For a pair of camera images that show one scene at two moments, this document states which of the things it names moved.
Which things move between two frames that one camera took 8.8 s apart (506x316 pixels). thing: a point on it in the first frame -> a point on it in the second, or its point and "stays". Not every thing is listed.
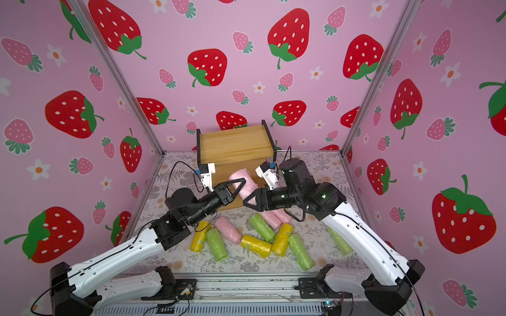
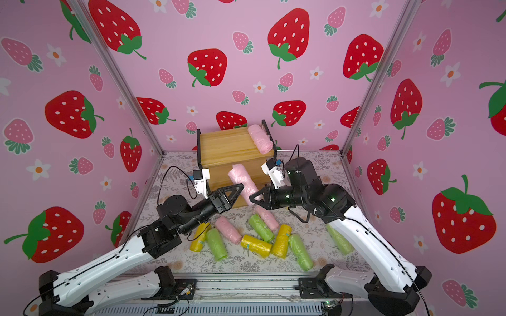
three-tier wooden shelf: x=232 y=150 stays
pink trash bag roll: x=250 y=185 -> x=261 y=139
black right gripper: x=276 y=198 stays
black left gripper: x=222 y=195 stays
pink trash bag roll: x=271 y=218 stays
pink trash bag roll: x=284 y=217 -> x=238 y=174
